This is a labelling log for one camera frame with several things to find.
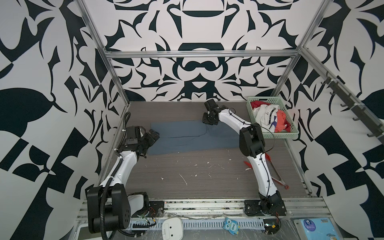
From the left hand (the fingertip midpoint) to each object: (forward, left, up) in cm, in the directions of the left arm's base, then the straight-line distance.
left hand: (154, 135), depth 86 cm
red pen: (-11, -66, -11) cm, 68 cm away
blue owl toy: (-43, -38, -11) cm, 58 cm away
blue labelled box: (-45, -73, -6) cm, 86 cm away
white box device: (-43, -12, -10) cm, 45 cm away
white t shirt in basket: (+14, -70, -3) cm, 72 cm away
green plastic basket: (+4, -87, -8) cm, 88 cm away
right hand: (+17, -31, -8) cm, 37 cm away
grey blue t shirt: (+6, -11, -10) cm, 16 cm away
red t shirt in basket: (+10, -81, -6) cm, 82 cm away
